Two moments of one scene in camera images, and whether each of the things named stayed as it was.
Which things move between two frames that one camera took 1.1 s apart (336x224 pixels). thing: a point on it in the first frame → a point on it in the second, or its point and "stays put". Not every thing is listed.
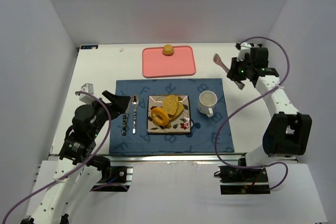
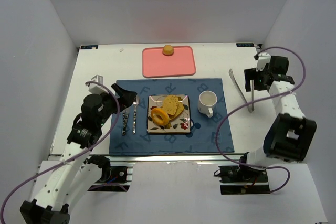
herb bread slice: [170, 103] stays put
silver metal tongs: [218, 60] → [251, 109]
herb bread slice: [179, 109] stays put
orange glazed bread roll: [159, 116] stays put
